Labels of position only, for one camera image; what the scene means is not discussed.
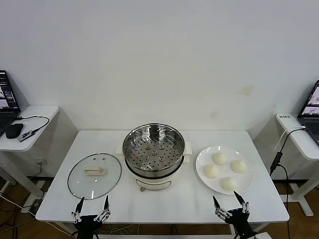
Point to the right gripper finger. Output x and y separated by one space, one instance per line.
217 205
240 199

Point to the white side desk with label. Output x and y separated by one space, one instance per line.
299 147

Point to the white steamed baozi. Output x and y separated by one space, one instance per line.
219 158
210 171
228 183
239 166

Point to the black computer mouse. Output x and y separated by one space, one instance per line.
13 130

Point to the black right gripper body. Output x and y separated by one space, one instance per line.
239 221

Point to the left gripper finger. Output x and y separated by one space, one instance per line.
106 204
80 205

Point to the black laptop with mouse beside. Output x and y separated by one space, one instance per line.
7 94

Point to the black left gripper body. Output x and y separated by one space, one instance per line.
87 224

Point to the white side desk with mouse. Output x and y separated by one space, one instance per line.
37 139

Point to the small white printed label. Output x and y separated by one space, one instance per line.
285 116

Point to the white wall socket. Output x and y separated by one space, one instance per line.
42 161

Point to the stainless steel steamer basket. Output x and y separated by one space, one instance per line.
133 161

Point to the white round plate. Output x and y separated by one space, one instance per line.
204 161

